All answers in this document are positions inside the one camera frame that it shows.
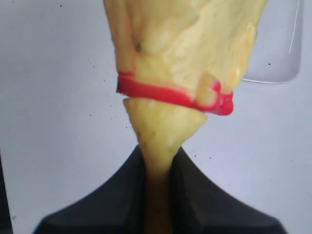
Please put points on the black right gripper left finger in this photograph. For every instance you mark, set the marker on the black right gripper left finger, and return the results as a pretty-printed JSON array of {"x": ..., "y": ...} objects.
[{"x": 116, "y": 207}]

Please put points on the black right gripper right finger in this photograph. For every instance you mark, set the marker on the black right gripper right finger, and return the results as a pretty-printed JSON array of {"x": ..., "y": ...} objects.
[{"x": 199, "y": 206}]

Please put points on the white square plate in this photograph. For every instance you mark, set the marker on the white square plate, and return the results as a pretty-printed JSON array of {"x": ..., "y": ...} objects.
[{"x": 276, "y": 56}]

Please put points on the yellow rubber chicken toy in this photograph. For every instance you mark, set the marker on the yellow rubber chicken toy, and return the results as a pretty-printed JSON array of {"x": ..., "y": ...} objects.
[{"x": 177, "y": 61}]

